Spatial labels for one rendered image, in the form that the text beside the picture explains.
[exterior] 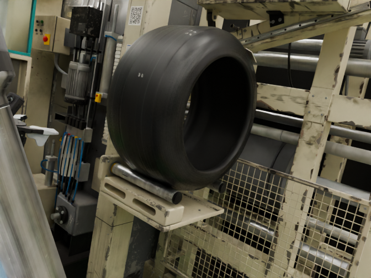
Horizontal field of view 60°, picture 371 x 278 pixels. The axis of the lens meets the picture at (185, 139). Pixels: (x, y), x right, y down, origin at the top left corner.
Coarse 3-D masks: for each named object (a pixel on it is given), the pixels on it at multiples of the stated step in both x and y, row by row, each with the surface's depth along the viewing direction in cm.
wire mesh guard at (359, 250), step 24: (264, 168) 138; (192, 192) 164; (336, 192) 120; (216, 216) 155; (336, 216) 121; (360, 216) 116; (192, 240) 164; (336, 240) 121; (360, 240) 115; (168, 264) 175
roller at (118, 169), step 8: (112, 168) 127; (120, 168) 125; (128, 168) 124; (120, 176) 124; (128, 176) 121; (136, 176) 119; (144, 176) 118; (136, 184) 119; (144, 184) 115; (152, 184) 113; (160, 184) 112; (152, 192) 113; (160, 192) 110; (168, 192) 108; (176, 192) 108; (168, 200) 109; (176, 200) 107
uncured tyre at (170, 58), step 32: (160, 32) 108; (224, 32) 109; (128, 64) 103; (160, 64) 95; (192, 64) 96; (224, 64) 136; (128, 96) 100; (160, 96) 94; (192, 96) 148; (224, 96) 145; (256, 96) 131; (128, 128) 102; (160, 128) 95; (192, 128) 150; (224, 128) 145; (128, 160) 113; (160, 160) 100; (192, 160) 142; (224, 160) 127
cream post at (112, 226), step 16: (144, 0) 127; (160, 0) 129; (128, 16) 133; (144, 16) 127; (160, 16) 131; (128, 32) 133; (144, 32) 127; (112, 144) 139; (112, 208) 139; (96, 224) 146; (112, 224) 140; (128, 224) 147; (96, 240) 146; (112, 240) 142; (128, 240) 150; (96, 256) 146; (112, 256) 144; (96, 272) 146; (112, 272) 147
